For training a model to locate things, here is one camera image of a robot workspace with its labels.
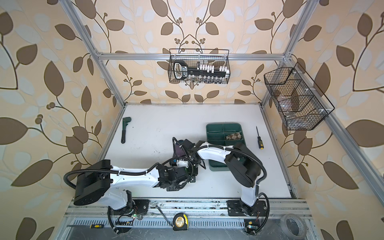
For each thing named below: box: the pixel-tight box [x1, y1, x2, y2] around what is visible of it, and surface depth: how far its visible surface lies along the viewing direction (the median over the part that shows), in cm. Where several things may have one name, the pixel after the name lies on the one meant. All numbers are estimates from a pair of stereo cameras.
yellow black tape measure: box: [173, 212, 189, 231], surface depth 69 cm
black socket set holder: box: [173, 60, 230, 80], surface depth 85 cm
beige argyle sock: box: [225, 132, 242, 140], surface depth 96 cm
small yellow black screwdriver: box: [89, 224, 105, 229], surface depth 71 cm
